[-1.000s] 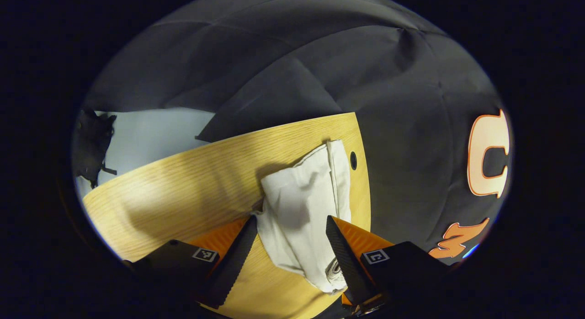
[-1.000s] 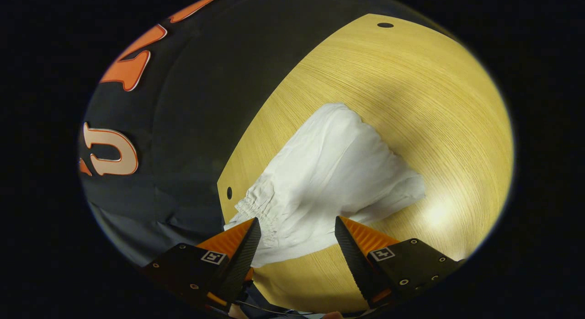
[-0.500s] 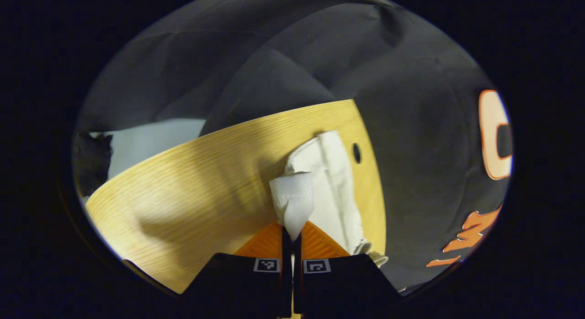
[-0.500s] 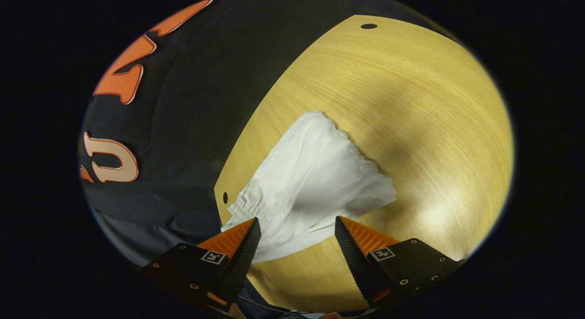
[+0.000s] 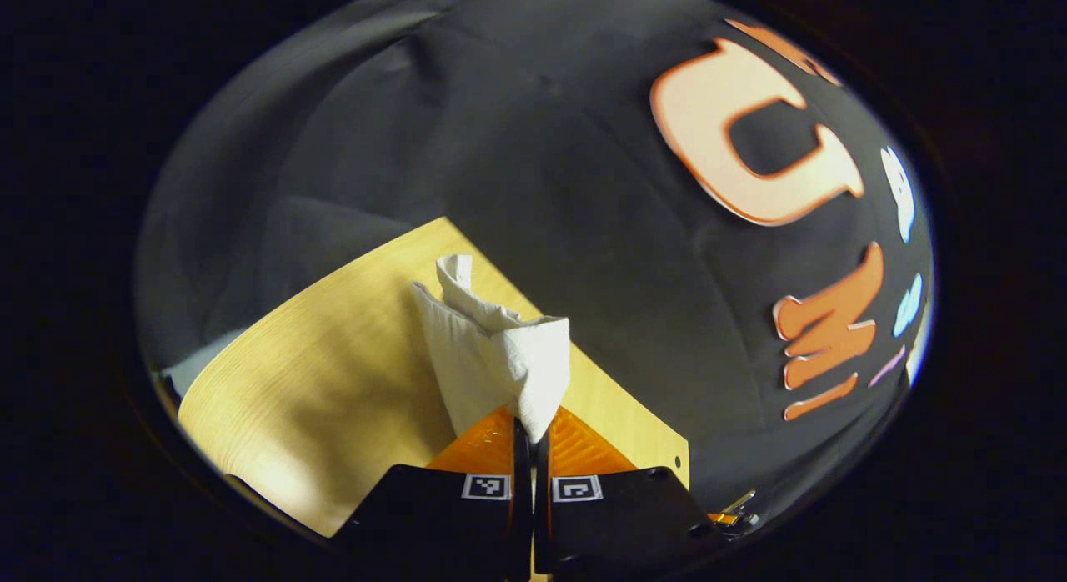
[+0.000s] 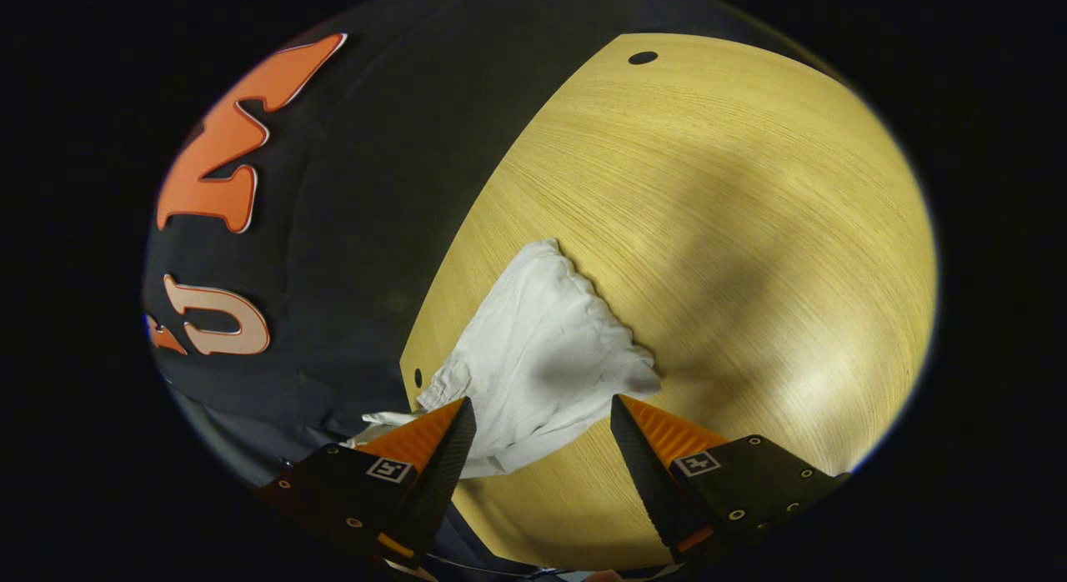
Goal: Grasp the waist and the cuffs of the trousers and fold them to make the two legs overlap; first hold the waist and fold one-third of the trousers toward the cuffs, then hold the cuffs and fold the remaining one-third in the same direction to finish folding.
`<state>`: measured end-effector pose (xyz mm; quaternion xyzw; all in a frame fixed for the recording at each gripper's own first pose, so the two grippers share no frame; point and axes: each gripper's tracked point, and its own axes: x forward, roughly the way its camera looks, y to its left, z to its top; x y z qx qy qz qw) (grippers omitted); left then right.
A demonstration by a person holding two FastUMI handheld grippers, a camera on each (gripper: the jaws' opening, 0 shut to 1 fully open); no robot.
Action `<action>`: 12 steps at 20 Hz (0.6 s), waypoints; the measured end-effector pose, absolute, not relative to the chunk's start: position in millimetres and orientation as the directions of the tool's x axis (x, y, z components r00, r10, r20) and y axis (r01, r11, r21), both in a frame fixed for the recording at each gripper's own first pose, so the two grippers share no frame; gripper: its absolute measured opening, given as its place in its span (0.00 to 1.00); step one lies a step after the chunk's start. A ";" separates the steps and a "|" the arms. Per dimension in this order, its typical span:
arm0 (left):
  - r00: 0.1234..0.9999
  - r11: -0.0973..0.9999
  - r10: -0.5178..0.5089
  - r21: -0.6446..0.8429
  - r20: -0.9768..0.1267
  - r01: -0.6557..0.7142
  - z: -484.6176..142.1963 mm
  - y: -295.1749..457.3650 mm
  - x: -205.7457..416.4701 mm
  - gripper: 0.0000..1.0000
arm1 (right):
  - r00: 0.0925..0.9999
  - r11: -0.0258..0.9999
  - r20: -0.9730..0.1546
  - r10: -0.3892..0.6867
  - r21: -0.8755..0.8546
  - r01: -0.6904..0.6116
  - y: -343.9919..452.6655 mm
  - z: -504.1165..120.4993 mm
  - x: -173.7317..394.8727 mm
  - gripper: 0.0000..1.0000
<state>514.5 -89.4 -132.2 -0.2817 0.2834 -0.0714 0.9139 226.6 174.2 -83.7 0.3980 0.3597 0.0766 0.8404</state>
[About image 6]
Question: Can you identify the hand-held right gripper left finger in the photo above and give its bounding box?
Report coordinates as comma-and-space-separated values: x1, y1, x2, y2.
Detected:
257, 396, 478, 560

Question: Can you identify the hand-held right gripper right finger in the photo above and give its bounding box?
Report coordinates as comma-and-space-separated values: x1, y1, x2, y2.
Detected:
609, 394, 852, 565

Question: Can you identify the black backdrop cloth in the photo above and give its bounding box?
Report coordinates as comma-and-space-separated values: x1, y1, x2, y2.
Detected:
140, 0, 826, 570

